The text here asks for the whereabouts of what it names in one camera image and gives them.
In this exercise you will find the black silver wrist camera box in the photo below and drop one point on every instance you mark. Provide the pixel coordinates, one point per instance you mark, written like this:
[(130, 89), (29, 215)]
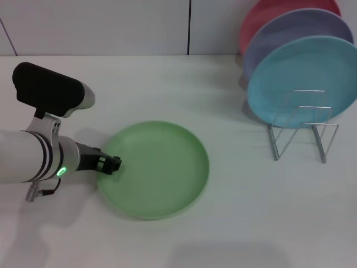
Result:
[(47, 86)]

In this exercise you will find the pink plate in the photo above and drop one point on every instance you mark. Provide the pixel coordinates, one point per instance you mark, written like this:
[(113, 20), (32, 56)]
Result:
[(259, 16)]

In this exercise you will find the green plate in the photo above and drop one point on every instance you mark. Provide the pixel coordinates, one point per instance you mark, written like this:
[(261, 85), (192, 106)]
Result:
[(156, 173)]

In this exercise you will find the purple plate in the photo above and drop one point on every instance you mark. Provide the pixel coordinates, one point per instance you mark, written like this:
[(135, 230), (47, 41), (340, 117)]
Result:
[(281, 36)]

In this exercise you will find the blue plate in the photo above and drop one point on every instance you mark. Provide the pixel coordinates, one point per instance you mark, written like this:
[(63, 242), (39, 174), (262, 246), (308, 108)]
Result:
[(301, 72)]

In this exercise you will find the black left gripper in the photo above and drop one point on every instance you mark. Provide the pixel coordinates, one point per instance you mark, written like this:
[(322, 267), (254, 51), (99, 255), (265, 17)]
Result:
[(87, 159)]

